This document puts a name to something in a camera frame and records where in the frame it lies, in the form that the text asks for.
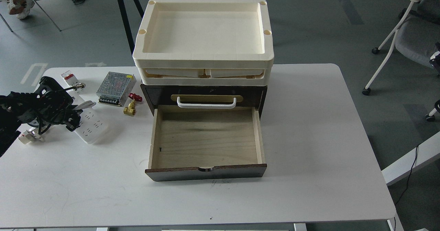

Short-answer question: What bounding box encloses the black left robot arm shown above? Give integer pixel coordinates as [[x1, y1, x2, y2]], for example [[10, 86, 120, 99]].
[[0, 76, 96, 156]]

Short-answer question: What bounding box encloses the cream stacked plastic tray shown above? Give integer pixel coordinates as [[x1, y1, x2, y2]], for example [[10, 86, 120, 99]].
[[132, 0, 274, 86]]

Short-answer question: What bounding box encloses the open wooden drawer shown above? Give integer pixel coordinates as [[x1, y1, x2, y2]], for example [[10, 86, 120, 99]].
[[145, 106, 267, 182]]

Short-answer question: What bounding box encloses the white frame grey chair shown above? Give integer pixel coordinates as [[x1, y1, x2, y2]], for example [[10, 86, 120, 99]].
[[362, 0, 440, 122]]

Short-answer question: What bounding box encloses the white drawer handle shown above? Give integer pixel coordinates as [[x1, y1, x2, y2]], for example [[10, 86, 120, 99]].
[[177, 97, 237, 109]]

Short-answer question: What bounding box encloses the white red circuit breaker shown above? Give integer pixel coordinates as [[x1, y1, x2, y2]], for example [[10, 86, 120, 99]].
[[60, 70, 85, 93]]

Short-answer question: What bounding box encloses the white power strip with cable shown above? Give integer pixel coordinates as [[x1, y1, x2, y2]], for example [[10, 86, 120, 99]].
[[67, 90, 108, 144]]

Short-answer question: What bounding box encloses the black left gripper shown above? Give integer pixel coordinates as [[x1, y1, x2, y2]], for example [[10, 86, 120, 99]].
[[22, 76, 96, 134]]

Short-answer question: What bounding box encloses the small white metal connector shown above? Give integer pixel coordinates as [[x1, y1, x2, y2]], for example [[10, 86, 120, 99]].
[[18, 128, 45, 144]]

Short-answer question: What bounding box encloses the silver metal power supply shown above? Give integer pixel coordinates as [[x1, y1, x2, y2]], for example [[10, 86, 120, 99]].
[[96, 71, 136, 106]]

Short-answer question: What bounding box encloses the brass valve red handle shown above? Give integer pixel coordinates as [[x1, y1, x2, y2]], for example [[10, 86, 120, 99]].
[[123, 93, 143, 117]]

